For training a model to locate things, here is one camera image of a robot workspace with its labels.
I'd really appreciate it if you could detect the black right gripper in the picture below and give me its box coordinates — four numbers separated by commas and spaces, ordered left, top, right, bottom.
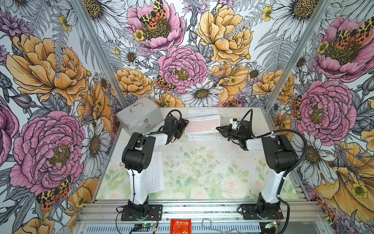
216, 124, 243, 141

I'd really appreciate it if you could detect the yellow keyboard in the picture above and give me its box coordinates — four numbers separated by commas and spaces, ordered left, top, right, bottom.
186, 133, 223, 141

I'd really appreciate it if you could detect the pink keyboard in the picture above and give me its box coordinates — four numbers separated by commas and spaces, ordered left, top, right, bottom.
185, 115, 220, 135

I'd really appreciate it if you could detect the white keyboard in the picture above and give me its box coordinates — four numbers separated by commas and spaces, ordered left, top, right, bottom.
188, 109, 219, 118
146, 152, 165, 194

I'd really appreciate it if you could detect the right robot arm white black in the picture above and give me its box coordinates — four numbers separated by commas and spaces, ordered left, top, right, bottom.
216, 120, 298, 220

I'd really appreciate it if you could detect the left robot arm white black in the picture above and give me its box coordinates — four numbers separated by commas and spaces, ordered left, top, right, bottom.
122, 109, 189, 219

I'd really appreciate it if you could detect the silver metal case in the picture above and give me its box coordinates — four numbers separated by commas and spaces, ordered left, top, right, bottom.
116, 97, 163, 135

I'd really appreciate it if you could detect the red packet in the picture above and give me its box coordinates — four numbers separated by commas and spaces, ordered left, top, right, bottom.
170, 219, 192, 234

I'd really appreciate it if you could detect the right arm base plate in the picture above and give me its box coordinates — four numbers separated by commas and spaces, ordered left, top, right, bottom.
240, 203, 284, 220

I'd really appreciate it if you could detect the black corrugated cable right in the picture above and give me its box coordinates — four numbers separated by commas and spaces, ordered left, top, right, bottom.
240, 109, 309, 234

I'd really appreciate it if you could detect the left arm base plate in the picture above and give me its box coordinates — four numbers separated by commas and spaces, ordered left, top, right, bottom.
120, 205, 163, 221

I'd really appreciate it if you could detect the left aluminium frame post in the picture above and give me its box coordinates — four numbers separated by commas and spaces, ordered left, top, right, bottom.
72, 1, 129, 109

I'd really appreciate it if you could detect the aluminium frame post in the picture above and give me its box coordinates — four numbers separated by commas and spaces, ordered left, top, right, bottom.
72, 1, 129, 109
264, 1, 331, 111

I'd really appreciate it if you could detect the aluminium front rail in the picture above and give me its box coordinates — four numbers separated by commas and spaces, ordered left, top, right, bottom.
77, 200, 325, 224

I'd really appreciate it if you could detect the right aluminium frame post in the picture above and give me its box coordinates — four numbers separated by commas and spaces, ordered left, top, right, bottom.
264, 1, 331, 111

